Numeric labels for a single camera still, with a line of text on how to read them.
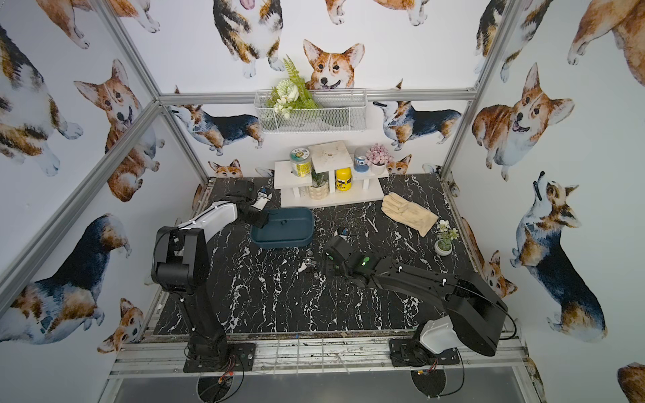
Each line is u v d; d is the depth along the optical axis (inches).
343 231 30.0
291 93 30.5
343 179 42.9
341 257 24.8
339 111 36.4
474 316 16.6
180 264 20.4
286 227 41.0
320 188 42.2
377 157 36.7
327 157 38.7
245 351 29.5
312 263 36.4
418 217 42.0
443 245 36.4
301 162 37.5
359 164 38.5
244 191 31.6
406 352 29.0
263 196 36.1
